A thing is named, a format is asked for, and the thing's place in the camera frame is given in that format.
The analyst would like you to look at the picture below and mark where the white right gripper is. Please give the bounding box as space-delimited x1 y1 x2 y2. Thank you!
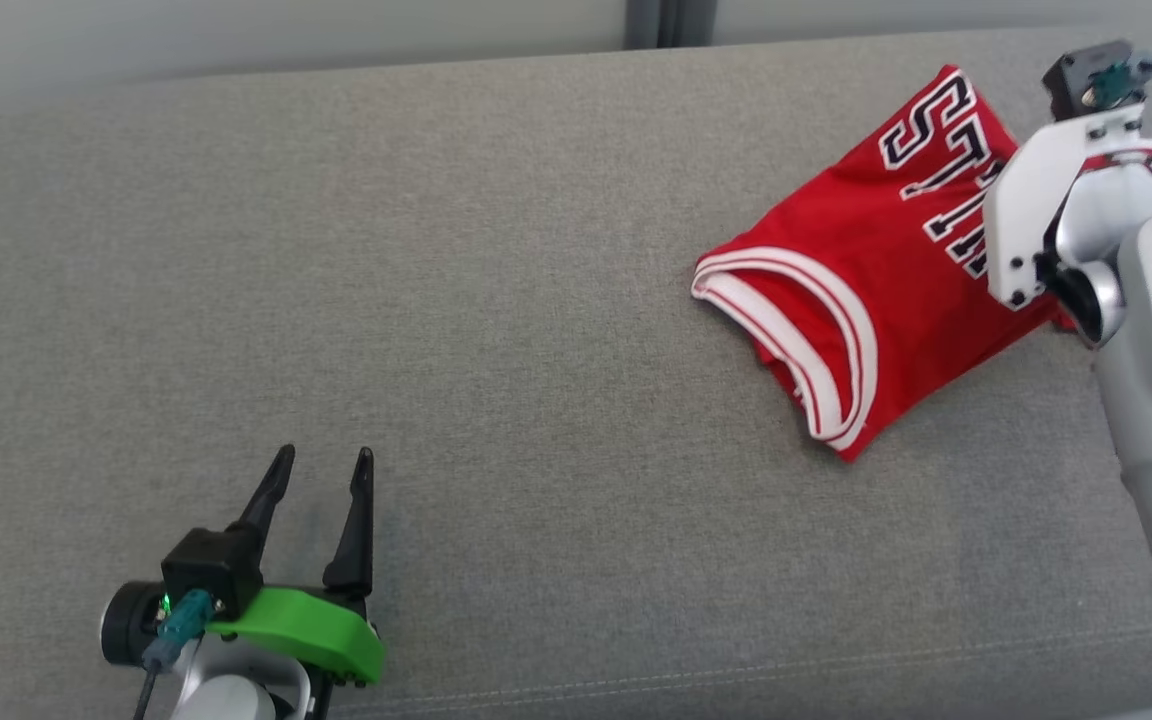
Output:
981 100 1147 311

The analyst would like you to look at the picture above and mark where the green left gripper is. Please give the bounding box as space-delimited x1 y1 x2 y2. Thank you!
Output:
206 445 385 688

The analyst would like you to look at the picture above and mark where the red jersey with white sleeves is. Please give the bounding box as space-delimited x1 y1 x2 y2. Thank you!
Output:
691 65 1087 463

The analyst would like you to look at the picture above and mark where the right camera cable teal plug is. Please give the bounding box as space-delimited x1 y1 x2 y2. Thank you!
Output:
1086 58 1152 109

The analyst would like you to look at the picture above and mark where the camera cable teal plug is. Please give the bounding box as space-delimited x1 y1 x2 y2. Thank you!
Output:
1086 58 1152 109
134 590 217 720

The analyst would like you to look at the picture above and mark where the left camera cable teal plug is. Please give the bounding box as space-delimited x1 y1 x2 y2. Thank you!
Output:
134 590 217 720

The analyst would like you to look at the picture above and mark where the grey double partition post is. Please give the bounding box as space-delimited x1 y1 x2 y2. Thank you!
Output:
626 0 717 49

